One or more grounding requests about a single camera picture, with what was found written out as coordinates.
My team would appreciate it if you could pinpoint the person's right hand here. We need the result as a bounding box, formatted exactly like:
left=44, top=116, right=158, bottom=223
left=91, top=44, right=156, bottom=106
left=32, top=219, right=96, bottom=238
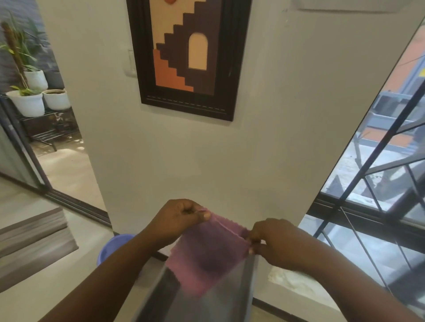
left=247, top=218, right=316, bottom=274

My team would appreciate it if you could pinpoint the person's left hand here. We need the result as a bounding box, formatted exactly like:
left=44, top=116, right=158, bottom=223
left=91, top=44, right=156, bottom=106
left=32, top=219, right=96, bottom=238
left=143, top=199, right=212, bottom=251

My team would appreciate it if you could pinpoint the pink cloth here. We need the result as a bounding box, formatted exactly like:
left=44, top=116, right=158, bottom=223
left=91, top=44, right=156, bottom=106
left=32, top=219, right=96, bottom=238
left=165, top=207, right=252, bottom=298

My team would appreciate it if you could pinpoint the person's left forearm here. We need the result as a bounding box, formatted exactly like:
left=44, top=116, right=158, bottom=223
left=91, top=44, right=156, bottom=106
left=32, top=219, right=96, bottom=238
left=38, top=232, right=160, bottom=322

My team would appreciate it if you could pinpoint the person's right forearm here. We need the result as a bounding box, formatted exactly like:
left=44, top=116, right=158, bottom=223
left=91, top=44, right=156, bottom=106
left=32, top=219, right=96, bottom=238
left=298, top=238, right=425, bottom=322

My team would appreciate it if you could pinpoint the blue waste bin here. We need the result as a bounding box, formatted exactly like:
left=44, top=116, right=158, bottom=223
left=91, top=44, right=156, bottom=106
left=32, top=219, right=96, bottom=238
left=96, top=234, right=137, bottom=266

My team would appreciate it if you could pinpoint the grey plastic tray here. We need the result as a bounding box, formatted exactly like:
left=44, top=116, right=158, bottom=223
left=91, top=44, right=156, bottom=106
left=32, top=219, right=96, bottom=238
left=132, top=253, right=259, bottom=322

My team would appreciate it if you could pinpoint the black barred window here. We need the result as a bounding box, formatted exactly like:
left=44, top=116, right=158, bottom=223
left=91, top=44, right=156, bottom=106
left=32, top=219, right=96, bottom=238
left=298, top=19, right=425, bottom=316

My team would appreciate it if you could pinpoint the grey striped doormat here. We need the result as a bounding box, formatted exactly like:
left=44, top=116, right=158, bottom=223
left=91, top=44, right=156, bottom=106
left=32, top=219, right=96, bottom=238
left=0, top=207, right=79, bottom=293

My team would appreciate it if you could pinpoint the black plant stand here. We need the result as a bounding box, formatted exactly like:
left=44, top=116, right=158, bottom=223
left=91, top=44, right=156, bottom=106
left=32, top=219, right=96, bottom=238
left=18, top=107, right=79, bottom=152

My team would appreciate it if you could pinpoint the white outdoor plant pot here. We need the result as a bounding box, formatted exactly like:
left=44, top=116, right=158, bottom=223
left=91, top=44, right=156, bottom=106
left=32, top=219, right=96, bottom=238
left=6, top=89, right=46, bottom=119
left=42, top=88, right=71, bottom=111
left=23, top=69, right=49, bottom=92

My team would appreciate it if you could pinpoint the grey outdoor plant pot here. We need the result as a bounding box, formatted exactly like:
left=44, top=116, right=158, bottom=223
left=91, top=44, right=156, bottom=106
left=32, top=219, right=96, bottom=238
left=46, top=70, right=64, bottom=90

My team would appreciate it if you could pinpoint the white paper notice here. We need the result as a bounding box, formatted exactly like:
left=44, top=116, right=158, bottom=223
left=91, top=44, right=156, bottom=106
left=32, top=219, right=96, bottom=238
left=290, top=0, right=411, bottom=14

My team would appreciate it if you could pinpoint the white wall switch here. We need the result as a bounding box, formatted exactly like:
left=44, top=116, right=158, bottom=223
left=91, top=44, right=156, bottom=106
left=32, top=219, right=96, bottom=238
left=122, top=49, right=139, bottom=79

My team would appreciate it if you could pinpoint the dark picture frame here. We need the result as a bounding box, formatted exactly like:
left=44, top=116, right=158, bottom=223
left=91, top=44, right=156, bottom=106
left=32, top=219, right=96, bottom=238
left=126, top=0, right=253, bottom=122

